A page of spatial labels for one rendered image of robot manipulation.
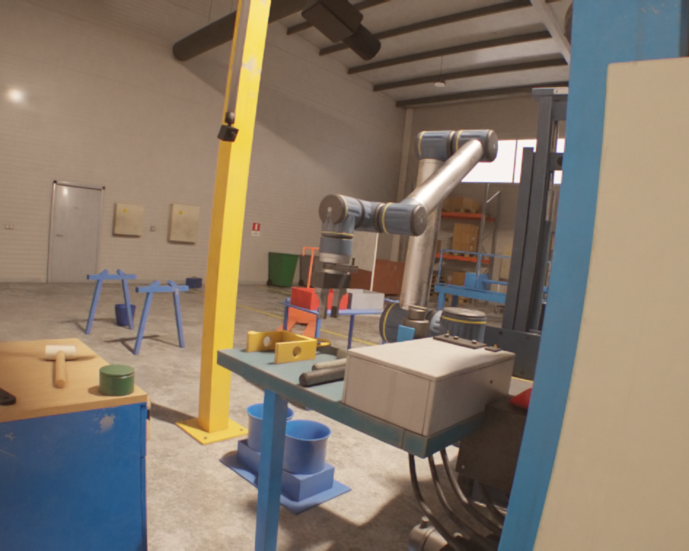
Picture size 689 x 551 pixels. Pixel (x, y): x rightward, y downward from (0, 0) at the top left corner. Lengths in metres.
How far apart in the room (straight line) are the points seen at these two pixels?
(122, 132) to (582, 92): 11.17
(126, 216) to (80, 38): 4.04
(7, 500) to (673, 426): 1.38
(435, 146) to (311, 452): 1.71
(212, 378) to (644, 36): 3.01
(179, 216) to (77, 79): 3.90
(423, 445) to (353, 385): 0.21
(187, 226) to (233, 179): 8.92
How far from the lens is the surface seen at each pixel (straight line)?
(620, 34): 0.92
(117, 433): 1.44
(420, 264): 2.13
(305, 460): 2.64
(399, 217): 1.55
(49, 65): 11.49
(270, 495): 1.71
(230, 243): 3.17
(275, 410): 1.57
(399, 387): 0.97
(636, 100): 0.37
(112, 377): 1.39
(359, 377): 1.04
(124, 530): 1.60
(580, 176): 0.85
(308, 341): 1.42
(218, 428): 3.46
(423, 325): 1.32
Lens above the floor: 1.42
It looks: 6 degrees down
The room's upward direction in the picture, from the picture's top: 6 degrees clockwise
